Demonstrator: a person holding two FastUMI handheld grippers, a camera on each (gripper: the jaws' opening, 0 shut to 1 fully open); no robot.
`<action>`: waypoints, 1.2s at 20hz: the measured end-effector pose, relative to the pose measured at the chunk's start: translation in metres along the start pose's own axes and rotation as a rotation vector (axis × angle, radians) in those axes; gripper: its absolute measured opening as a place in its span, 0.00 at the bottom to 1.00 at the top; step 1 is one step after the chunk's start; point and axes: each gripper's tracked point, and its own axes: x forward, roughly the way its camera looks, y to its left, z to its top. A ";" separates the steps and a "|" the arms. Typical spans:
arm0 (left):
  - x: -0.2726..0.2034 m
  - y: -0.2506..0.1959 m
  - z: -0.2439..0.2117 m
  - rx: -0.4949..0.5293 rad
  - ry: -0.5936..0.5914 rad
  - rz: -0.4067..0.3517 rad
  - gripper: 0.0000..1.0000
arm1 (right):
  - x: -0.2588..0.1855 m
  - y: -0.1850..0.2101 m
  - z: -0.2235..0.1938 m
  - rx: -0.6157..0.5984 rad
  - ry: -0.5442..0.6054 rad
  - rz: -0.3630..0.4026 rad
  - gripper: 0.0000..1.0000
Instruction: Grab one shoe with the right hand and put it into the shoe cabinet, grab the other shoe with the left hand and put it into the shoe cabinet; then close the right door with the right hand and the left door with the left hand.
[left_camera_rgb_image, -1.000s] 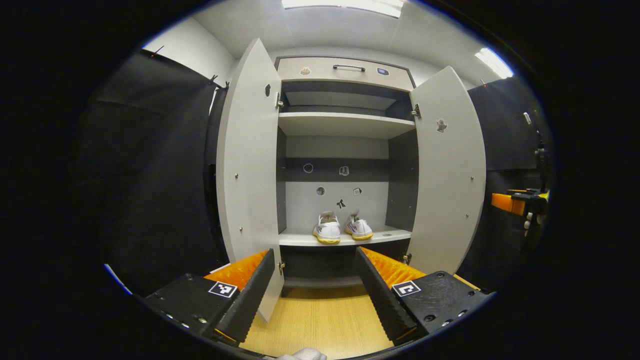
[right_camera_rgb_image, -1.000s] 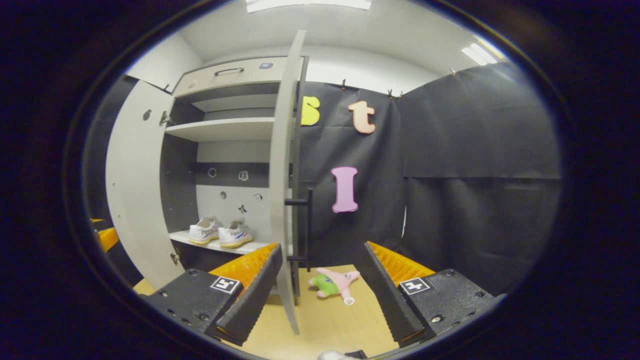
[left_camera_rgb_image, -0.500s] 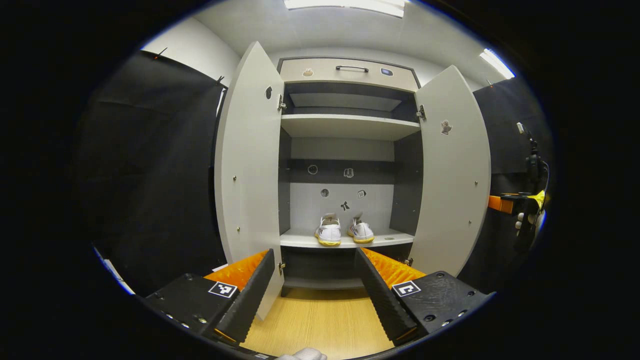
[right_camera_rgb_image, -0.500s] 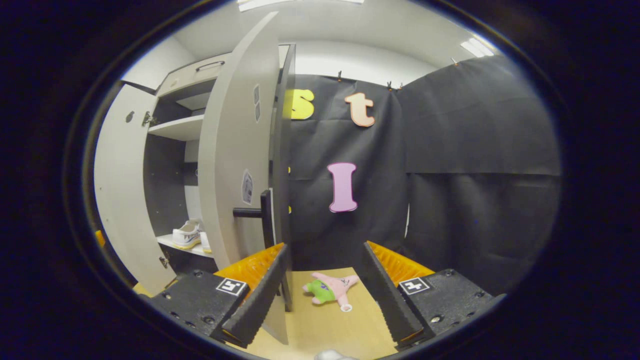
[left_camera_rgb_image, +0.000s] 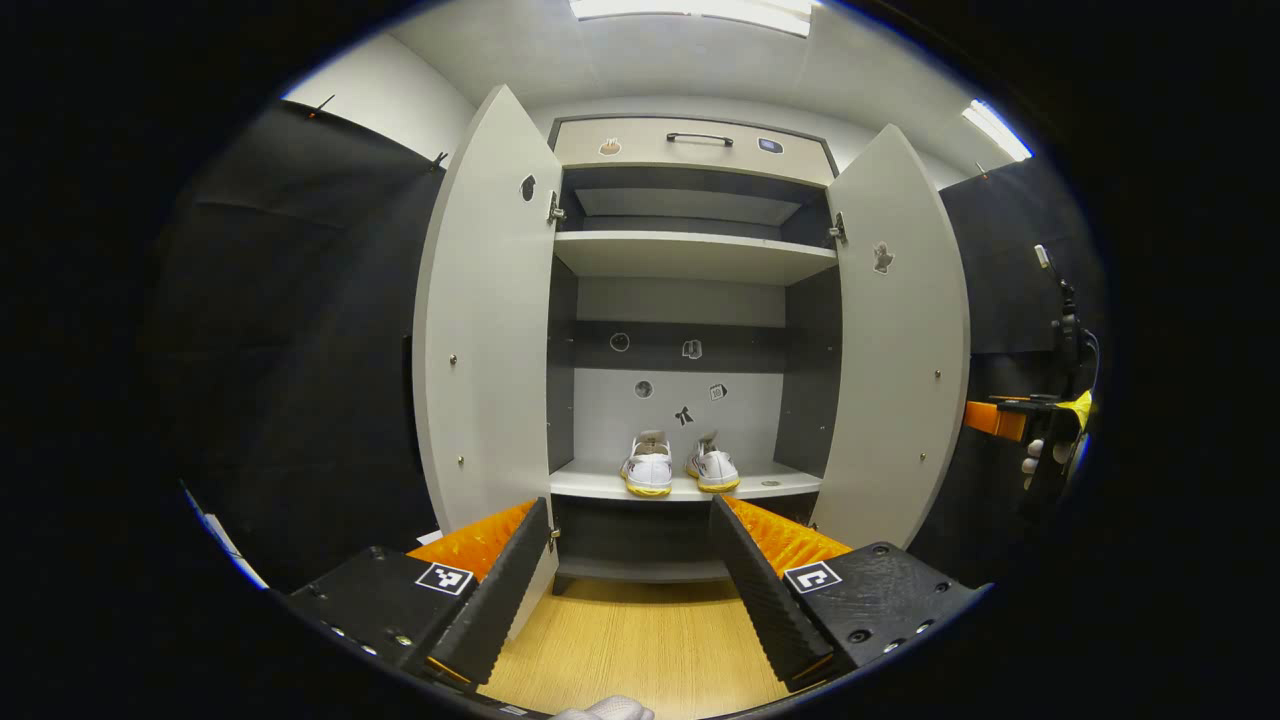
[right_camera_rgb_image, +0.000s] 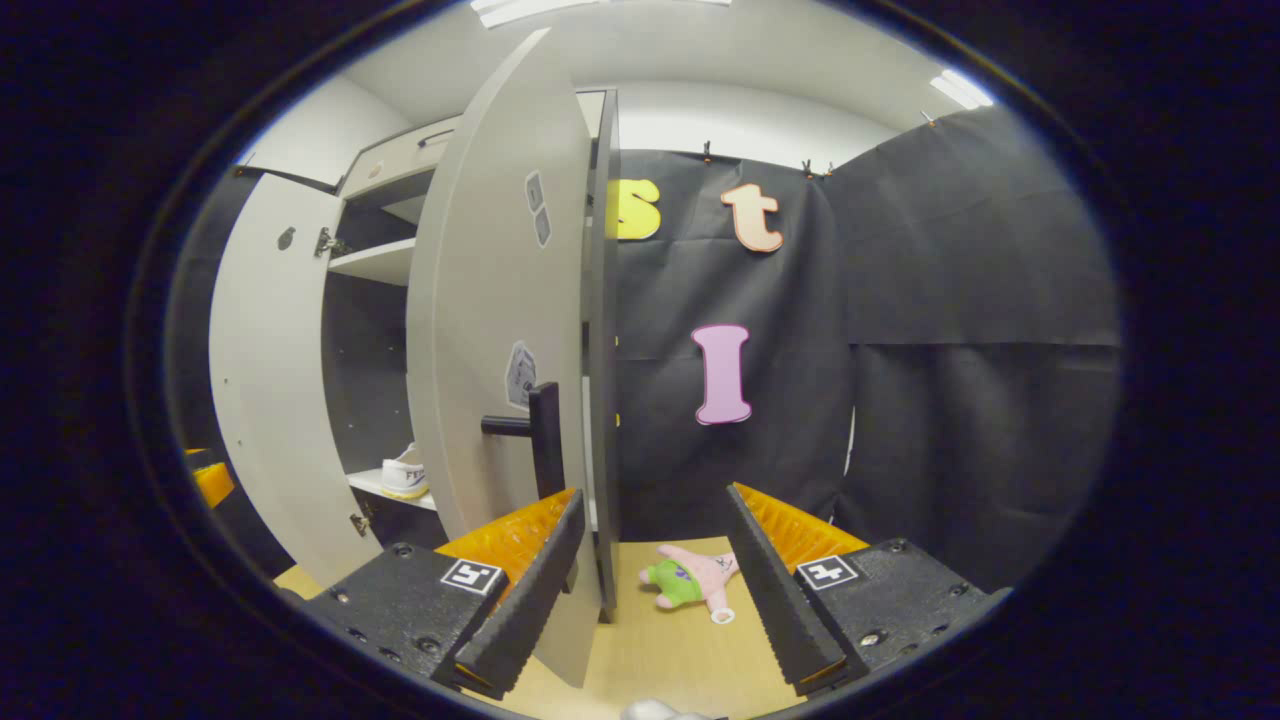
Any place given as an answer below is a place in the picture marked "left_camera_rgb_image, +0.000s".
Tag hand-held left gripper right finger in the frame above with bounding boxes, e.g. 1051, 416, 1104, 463
708, 494, 991, 693

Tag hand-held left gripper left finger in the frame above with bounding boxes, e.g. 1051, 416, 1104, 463
285, 497, 553, 691

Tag grey shoe cabinet door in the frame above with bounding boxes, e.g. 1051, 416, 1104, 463
412, 83, 564, 641
808, 123, 973, 553

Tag white sneaker shoe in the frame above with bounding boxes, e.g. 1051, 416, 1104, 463
620, 430, 674, 498
685, 430, 742, 494

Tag grey shoe cabinet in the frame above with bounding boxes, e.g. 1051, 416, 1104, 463
412, 83, 973, 641

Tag white cabinet shelf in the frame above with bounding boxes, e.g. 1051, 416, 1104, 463
548, 458, 823, 503
553, 230, 839, 287

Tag beige cabinet drawer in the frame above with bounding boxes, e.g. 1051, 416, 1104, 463
552, 117, 839, 188

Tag black backdrop cloth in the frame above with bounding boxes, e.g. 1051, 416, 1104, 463
150, 100, 446, 593
905, 160, 1111, 591

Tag ceiling light panel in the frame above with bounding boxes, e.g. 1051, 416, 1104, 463
962, 100, 1033, 161
570, 0, 813, 38

